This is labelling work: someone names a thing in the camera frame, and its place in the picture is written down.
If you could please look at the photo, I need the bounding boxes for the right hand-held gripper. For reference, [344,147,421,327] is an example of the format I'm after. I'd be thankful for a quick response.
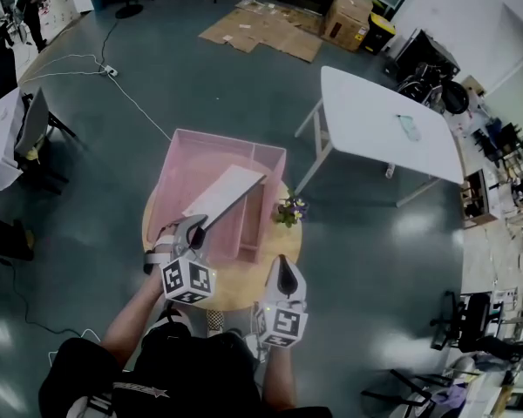
[254,254,309,349]

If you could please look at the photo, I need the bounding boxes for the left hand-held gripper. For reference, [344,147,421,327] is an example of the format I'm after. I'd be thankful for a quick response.
[144,214,218,306]

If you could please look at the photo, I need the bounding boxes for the white notebook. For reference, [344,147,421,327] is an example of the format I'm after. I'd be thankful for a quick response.
[181,164,268,234]

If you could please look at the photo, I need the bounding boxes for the pink desk organizer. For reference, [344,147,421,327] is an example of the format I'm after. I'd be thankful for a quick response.
[145,128,288,266]

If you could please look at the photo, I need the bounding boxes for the person's left forearm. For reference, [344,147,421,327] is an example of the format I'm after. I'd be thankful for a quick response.
[100,268,168,367]

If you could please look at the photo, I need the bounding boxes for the person's right forearm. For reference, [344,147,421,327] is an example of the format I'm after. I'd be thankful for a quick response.
[260,343,298,412]

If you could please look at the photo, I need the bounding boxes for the round wooden table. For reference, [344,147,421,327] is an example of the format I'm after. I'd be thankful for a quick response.
[140,179,304,313]

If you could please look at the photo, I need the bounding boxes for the small potted flower plant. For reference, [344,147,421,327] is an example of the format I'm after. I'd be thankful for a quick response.
[271,194,310,230]

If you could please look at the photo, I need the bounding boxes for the person's checkered shoe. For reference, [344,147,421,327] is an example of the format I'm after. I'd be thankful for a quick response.
[206,309,226,338]

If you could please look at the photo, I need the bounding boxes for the person's black clothing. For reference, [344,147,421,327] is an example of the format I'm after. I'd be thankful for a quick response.
[37,327,333,418]

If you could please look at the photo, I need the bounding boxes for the white folding table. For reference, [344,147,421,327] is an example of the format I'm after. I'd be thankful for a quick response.
[294,64,465,209]

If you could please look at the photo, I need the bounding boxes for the black office chair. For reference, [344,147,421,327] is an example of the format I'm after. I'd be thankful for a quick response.
[429,291,523,364]

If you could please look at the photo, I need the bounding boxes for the grey chair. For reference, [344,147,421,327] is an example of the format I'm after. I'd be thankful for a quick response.
[13,86,78,165]

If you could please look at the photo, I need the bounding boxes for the teal plastic bag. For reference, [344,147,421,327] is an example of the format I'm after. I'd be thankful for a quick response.
[396,113,424,143]

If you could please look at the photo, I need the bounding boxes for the flattened cardboard sheets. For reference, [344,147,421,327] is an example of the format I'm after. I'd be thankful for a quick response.
[198,0,324,64]

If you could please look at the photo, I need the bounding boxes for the black round stand base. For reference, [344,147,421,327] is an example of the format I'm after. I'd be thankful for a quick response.
[114,3,146,20]

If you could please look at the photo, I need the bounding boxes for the black wheelchair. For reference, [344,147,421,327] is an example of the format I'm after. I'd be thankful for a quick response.
[395,61,471,116]

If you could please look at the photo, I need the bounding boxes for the black bin yellow lid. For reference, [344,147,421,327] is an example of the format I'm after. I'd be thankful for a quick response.
[360,12,397,57]

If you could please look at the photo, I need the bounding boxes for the brown cardboard box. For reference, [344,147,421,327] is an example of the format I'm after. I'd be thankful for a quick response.
[321,0,375,53]

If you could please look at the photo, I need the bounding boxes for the white floor cable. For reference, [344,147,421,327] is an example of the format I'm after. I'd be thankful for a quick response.
[18,53,174,142]

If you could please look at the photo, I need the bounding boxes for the black floor cable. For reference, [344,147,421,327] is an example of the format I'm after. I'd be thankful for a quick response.
[0,253,85,340]

